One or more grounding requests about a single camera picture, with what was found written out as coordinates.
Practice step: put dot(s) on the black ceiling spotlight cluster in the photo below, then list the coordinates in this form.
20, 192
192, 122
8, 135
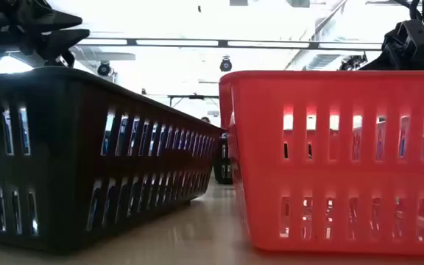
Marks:
352, 62

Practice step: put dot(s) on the large room window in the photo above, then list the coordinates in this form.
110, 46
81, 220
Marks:
11, 66

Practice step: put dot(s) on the long ceiling light bar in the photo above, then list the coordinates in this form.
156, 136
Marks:
313, 45

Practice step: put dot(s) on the red slotted plastic basket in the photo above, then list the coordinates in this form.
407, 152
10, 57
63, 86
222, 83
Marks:
344, 176

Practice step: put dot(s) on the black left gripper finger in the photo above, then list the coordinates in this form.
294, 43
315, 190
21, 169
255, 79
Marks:
59, 19
63, 40

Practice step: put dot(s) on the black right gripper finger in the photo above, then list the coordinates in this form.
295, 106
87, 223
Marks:
379, 64

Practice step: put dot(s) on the person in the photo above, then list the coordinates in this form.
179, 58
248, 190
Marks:
205, 120

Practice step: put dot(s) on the black background rig frame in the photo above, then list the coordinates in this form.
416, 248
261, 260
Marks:
196, 97

